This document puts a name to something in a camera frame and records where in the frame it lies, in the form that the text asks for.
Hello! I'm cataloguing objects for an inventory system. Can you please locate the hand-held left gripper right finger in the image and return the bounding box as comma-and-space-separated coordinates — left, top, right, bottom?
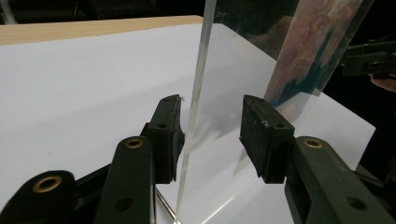
238, 94, 396, 224

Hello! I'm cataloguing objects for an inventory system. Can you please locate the clear acrylic photo frame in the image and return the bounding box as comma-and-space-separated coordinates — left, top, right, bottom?
154, 0, 376, 224

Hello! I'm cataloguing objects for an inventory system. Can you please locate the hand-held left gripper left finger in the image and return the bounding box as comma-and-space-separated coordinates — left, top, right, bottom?
92, 93, 187, 224

